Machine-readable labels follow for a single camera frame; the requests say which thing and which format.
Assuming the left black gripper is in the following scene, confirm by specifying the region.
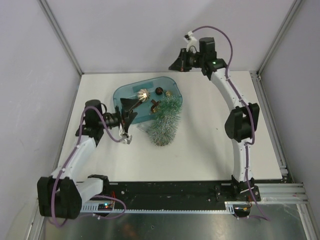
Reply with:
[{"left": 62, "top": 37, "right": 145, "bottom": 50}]
[{"left": 98, "top": 98, "right": 139, "bottom": 134}]

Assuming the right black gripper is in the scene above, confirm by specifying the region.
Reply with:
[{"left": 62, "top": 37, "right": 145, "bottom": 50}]
[{"left": 170, "top": 48, "right": 206, "bottom": 73}]

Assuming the clear battery box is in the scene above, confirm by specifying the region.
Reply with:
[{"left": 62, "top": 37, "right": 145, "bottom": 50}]
[{"left": 137, "top": 124, "right": 149, "bottom": 133}]

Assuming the small frosted christmas tree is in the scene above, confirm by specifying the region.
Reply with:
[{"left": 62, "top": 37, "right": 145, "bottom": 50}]
[{"left": 147, "top": 95, "right": 182, "bottom": 147}]

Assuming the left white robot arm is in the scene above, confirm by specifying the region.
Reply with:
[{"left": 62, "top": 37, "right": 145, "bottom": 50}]
[{"left": 37, "top": 98, "right": 140, "bottom": 220}]

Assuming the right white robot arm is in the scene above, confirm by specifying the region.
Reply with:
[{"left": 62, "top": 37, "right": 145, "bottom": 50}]
[{"left": 168, "top": 35, "right": 260, "bottom": 201}]

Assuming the silver gold bauble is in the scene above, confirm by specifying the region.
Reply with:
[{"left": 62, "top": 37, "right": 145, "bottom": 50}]
[{"left": 136, "top": 88, "right": 150, "bottom": 103}]

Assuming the brown ribbon ornament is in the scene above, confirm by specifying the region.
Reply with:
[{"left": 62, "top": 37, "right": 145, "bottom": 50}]
[{"left": 150, "top": 99, "right": 161, "bottom": 114}]

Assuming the teal plastic container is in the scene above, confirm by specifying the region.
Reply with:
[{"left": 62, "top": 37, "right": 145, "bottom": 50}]
[{"left": 112, "top": 76, "right": 183, "bottom": 125}]

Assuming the gold bell cluster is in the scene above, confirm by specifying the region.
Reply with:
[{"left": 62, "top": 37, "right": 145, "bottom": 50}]
[{"left": 165, "top": 91, "right": 172, "bottom": 97}]

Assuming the dark brown bauble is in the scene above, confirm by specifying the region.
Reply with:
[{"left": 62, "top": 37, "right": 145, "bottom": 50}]
[{"left": 155, "top": 87, "right": 164, "bottom": 96}]

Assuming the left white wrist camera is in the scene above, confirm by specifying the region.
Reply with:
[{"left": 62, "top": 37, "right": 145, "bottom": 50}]
[{"left": 119, "top": 124, "right": 132, "bottom": 145}]

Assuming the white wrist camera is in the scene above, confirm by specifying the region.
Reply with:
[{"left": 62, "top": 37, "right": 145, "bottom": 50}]
[
  {"left": 119, "top": 124, "right": 132, "bottom": 145},
  {"left": 183, "top": 31, "right": 198, "bottom": 52}
]

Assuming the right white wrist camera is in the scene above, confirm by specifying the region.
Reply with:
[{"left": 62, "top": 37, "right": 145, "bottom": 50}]
[{"left": 183, "top": 31, "right": 198, "bottom": 52}]

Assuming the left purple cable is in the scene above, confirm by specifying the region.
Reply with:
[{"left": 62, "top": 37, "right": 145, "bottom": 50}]
[{"left": 47, "top": 106, "right": 127, "bottom": 228}]

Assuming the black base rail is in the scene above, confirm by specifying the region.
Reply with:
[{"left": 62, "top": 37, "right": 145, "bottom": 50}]
[{"left": 79, "top": 178, "right": 261, "bottom": 213}]

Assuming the grey slotted cable duct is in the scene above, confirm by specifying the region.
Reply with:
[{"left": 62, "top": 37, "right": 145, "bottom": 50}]
[{"left": 81, "top": 201, "right": 251, "bottom": 215}]

